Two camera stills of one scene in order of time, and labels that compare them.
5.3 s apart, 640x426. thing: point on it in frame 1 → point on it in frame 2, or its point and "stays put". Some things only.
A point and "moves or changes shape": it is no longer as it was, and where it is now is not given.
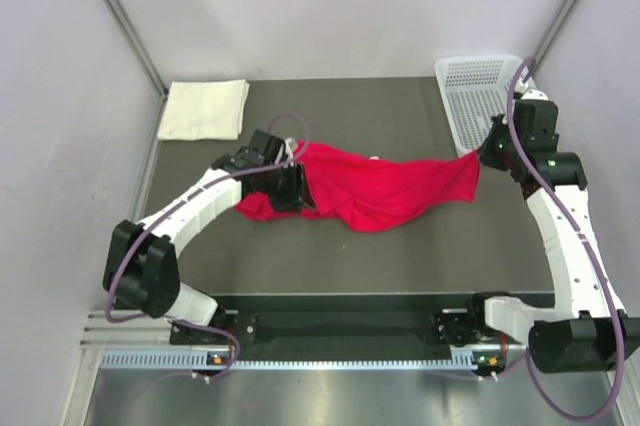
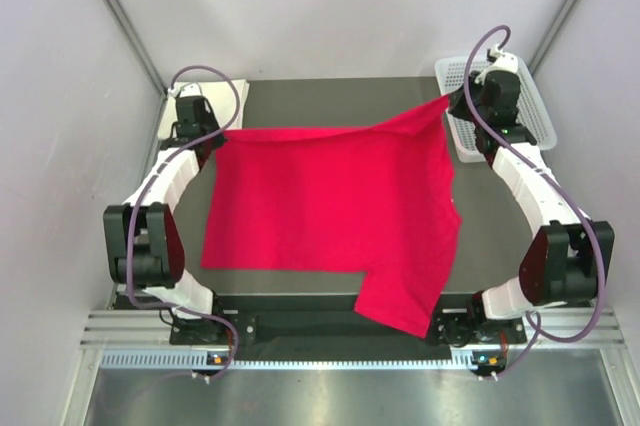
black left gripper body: [281, 180] → [211, 125]
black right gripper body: [496, 149] → [460, 106]
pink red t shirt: [373, 193] moves or changes shape
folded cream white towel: [204, 110] stays put
